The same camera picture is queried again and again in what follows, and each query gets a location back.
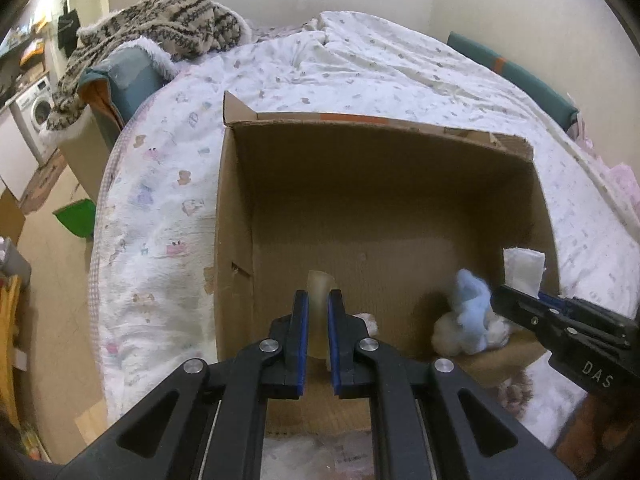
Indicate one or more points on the green plastic bin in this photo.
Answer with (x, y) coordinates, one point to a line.
(76, 217)

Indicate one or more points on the black hanging garment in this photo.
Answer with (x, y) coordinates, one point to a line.
(68, 30)

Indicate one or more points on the teal padded cushion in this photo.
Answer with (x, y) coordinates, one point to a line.
(131, 82)

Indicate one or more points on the cardboard box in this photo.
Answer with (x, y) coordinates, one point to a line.
(380, 220)

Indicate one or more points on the translucent yellowish soft piece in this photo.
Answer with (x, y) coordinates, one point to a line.
(319, 290)

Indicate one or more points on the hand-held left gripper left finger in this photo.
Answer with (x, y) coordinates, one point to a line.
(299, 340)

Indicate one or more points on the teal rolled mat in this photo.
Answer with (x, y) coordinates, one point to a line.
(515, 77)

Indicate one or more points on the patterned knit fleece throw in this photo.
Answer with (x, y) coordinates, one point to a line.
(165, 20)

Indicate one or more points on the white printed bed blanket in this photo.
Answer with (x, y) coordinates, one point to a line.
(170, 200)

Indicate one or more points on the blue and white plush toy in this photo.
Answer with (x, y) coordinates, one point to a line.
(467, 310)

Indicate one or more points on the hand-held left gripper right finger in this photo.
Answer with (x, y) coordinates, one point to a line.
(334, 345)

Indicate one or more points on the white washing machine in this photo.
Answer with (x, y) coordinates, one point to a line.
(36, 110)

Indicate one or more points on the white cloth pad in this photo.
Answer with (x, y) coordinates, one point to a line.
(522, 270)

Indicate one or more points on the clear plastic bag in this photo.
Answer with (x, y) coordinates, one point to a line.
(315, 455)

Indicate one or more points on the yellow plastic item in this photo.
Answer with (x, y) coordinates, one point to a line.
(11, 340)

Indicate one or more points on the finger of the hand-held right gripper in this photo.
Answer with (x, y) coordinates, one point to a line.
(525, 317)
(554, 302)

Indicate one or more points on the white cabinet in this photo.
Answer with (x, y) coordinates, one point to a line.
(12, 155)

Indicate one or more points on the small white pink plush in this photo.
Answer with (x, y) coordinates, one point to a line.
(369, 324)

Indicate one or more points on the pink cloth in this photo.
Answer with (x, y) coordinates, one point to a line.
(617, 180)

